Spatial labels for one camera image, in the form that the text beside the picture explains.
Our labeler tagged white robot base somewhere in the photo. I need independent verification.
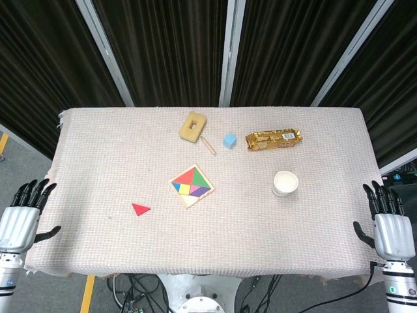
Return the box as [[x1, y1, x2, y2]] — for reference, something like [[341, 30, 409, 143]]
[[156, 273, 248, 313]]

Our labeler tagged yellow sponge with hole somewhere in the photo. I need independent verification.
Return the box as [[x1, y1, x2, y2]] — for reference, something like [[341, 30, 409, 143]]
[[179, 111, 209, 143]]

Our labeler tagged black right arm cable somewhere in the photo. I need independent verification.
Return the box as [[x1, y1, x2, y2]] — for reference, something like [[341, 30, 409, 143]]
[[295, 260, 379, 313]]

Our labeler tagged grey metal floor rail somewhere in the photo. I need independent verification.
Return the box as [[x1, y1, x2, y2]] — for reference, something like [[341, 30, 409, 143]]
[[379, 158, 417, 176], [0, 122, 53, 161]]

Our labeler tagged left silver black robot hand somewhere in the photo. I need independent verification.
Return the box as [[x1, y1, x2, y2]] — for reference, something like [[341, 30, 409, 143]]
[[0, 178, 62, 254]]

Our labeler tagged colourful tangram puzzle tray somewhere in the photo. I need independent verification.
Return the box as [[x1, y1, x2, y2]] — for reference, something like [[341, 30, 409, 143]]
[[167, 164, 216, 210]]

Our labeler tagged red triangle piece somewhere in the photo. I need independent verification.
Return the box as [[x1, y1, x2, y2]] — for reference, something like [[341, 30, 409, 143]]
[[131, 203, 152, 216]]

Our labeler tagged white paper cup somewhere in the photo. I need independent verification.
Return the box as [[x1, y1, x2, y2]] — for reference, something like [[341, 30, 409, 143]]
[[271, 170, 299, 198]]

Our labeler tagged black cable bundle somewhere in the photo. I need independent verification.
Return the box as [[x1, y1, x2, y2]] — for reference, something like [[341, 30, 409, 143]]
[[239, 275, 284, 313], [112, 273, 164, 313]]

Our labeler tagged gold foil snack package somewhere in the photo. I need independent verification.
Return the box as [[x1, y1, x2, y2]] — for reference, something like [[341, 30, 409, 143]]
[[244, 128, 303, 152]]

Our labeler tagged beige woven tablecloth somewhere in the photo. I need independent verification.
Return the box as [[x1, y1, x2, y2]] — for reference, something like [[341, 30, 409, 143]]
[[24, 106, 392, 281]]

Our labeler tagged large green tangram triangle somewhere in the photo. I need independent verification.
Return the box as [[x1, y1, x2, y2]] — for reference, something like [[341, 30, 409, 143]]
[[191, 167, 212, 189]]

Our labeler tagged large red tangram triangle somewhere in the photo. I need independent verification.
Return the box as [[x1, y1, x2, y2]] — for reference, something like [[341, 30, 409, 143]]
[[172, 168, 197, 186]]

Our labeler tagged light blue cube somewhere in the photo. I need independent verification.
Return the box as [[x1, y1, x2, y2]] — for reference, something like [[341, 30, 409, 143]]
[[222, 132, 237, 150]]

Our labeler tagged black equipment with blue lights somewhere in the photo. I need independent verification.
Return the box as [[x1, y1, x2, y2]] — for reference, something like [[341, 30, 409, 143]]
[[381, 166, 417, 196]]

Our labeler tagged grey metal frame post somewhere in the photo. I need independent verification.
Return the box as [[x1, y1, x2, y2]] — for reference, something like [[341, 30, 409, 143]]
[[310, 0, 404, 107], [74, 0, 135, 107], [218, 0, 246, 108]]

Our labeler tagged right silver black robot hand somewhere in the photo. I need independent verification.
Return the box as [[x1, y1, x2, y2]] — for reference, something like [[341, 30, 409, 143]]
[[353, 181, 417, 261]]

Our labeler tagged dark pleated curtain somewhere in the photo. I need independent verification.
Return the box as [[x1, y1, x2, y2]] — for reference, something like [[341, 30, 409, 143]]
[[319, 0, 417, 169], [229, 0, 386, 107], [0, 0, 127, 160], [92, 0, 229, 107]]

